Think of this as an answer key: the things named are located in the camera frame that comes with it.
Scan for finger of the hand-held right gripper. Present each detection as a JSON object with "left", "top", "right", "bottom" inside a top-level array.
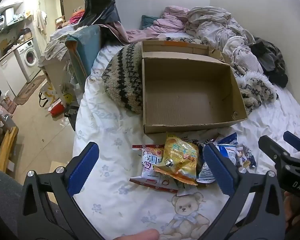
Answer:
[
  {"left": 258, "top": 135, "right": 294, "bottom": 165},
  {"left": 283, "top": 131, "right": 300, "bottom": 159}
]

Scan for small dark blue snack packet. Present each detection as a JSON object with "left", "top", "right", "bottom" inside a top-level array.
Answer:
[{"left": 236, "top": 144, "right": 257, "bottom": 168}]

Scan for person's right hand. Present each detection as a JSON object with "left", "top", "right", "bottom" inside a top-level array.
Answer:
[{"left": 284, "top": 192, "right": 300, "bottom": 233}]

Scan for white yellow tote bag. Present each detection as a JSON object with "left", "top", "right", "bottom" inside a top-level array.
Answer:
[{"left": 38, "top": 82, "right": 58, "bottom": 108}]

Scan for white cabinet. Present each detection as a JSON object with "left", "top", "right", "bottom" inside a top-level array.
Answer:
[{"left": 0, "top": 52, "right": 28, "bottom": 101}]

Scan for pink blanket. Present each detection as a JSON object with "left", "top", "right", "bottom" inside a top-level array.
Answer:
[{"left": 107, "top": 5, "right": 190, "bottom": 43}]

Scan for brown door mat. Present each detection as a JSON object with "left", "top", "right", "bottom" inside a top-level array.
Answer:
[{"left": 14, "top": 76, "right": 47, "bottom": 106}]

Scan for white hanging towel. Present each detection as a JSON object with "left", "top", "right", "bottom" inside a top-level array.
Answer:
[{"left": 36, "top": 9, "right": 48, "bottom": 34}]

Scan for grey white snack packet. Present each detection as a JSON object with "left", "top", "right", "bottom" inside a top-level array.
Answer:
[{"left": 176, "top": 180, "right": 198, "bottom": 197}]

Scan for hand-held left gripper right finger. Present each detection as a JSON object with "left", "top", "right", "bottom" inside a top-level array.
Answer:
[{"left": 203, "top": 143, "right": 287, "bottom": 240}]

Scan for white washing machine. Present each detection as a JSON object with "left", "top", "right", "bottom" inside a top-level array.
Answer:
[{"left": 15, "top": 39, "right": 40, "bottom": 83}]

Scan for yellow snack packet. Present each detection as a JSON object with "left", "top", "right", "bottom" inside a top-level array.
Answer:
[{"left": 154, "top": 134, "right": 199, "bottom": 186}]

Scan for person's left hand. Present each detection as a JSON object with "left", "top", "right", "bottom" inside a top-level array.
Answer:
[{"left": 114, "top": 229, "right": 160, "bottom": 240}]

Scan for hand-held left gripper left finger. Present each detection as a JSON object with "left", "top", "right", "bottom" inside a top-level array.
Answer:
[{"left": 19, "top": 142, "right": 103, "bottom": 240}]

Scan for brown cardboard box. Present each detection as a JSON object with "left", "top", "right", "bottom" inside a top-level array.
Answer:
[{"left": 141, "top": 40, "right": 248, "bottom": 134}]

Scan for person's dark pants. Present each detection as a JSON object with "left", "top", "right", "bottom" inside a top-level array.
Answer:
[{"left": 0, "top": 167, "right": 24, "bottom": 240}]

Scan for black plastic bag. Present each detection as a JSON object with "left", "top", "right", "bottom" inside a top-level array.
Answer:
[{"left": 82, "top": 0, "right": 121, "bottom": 28}]

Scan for wooden chair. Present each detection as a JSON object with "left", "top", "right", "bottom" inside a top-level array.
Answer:
[{"left": 0, "top": 115, "right": 19, "bottom": 173}]

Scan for fuzzy beige black striped blanket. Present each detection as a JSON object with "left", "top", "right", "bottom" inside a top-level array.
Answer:
[{"left": 101, "top": 37, "right": 278, "bottom": 114}]

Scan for blue popcorn snack packet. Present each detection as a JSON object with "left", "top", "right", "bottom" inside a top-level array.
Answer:
[{"left": 196, "top": 143, "right": 238, "bottom": 183}]

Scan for teal pillow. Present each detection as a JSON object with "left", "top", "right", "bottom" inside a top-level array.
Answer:
[{"left": 141, "top": 15, "right": 161, "bottom": 29}]

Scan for white red-edged snack packet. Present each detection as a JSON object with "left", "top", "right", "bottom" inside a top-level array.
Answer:
[{"left": 130, "top": 144, "right": 178, "bottom": 193}]

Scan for white bear print bedsheet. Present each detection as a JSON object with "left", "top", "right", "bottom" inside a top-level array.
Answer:
[{"left": 72, "top": 36, "right": 300, "bottom": 240}]

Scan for dark clothes pile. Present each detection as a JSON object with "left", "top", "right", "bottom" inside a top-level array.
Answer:
[{"left": 250, "top": 37, "right": 289, "bottom": 88}]

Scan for red bag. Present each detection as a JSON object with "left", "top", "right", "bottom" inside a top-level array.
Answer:
[{"left": 48, "top": 100, "right": 66, "bottom": 117}]

